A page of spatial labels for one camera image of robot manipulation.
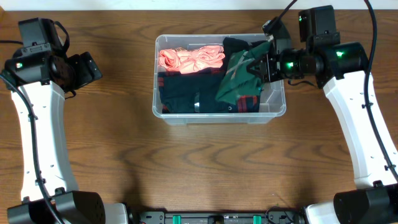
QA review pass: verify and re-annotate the dark green garment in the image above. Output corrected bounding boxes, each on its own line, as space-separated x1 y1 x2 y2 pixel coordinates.
215 41 271 105

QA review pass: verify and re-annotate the red navy plaid shirt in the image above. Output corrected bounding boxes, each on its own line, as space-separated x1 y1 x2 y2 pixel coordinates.
157 67 261 114

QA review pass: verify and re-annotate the black garment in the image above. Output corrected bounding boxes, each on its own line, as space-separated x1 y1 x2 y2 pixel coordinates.
222 37 266 69

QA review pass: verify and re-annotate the pink garment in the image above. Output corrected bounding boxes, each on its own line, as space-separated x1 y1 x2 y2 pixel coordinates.
158 45 225 75

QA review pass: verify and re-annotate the dark navy garment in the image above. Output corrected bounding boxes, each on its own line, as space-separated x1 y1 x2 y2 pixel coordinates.
157 70 239 114

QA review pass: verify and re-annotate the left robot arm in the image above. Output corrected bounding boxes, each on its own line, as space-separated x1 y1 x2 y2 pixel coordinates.
1 18 129 223

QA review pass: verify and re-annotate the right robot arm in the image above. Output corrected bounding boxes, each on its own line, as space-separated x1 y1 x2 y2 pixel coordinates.
248 6 397 223

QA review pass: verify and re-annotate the clear plastic storage container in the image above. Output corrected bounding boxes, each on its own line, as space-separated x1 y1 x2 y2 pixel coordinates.
152 34 287 126

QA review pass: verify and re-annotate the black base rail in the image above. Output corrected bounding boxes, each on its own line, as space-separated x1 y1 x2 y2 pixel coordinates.
139 208 306 224

